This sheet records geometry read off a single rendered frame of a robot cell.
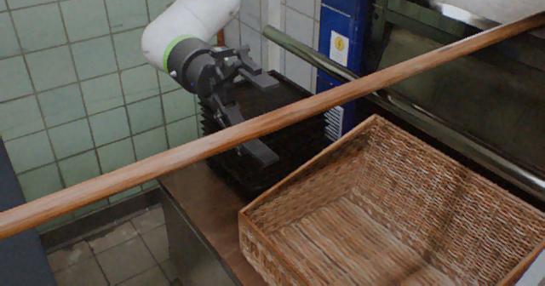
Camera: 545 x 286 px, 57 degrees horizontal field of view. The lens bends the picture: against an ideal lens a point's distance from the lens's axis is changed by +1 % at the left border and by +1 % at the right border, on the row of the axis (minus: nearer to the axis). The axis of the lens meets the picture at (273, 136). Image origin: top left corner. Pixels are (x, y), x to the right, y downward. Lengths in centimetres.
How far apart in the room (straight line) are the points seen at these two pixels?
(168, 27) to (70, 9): 95
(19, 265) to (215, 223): 51
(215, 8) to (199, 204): 72
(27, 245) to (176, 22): 72
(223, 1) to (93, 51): 105
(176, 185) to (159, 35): 73
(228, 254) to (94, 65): 95
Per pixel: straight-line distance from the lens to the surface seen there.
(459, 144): 81
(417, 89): 134
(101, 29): 196
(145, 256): 222
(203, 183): 161
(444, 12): 127
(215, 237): 143
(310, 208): 146
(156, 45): 98
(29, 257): 145
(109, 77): 204
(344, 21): 145
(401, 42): 138
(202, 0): 100
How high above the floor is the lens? 161
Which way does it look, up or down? 35 degrees down
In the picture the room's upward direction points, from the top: straight up
